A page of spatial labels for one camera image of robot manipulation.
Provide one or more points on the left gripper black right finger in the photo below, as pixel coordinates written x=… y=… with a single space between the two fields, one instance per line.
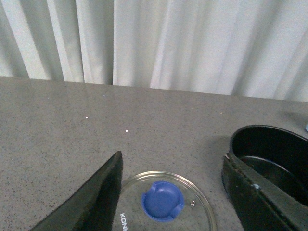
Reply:
x=259 y=204

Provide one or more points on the white curtain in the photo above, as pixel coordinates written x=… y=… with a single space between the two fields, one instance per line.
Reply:
x=255 y=48

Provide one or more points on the dark blue saucepan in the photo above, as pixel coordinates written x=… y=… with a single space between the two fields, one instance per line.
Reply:
x=269 y=164

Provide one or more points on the glass lid with blue knob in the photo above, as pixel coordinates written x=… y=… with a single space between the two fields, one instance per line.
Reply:
x=162 y=201

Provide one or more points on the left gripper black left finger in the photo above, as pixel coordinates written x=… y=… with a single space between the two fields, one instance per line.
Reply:
x=93 y=206

